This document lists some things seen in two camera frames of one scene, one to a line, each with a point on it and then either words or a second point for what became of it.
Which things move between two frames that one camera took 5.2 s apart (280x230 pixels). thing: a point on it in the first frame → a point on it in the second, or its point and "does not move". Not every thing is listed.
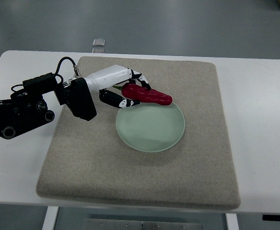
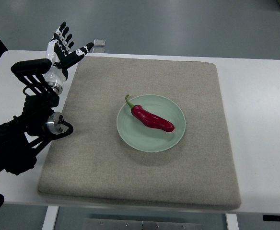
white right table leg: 232,221 does not move
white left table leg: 50,218 does not move
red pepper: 136,92 → 149,120
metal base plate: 110,224 does not move
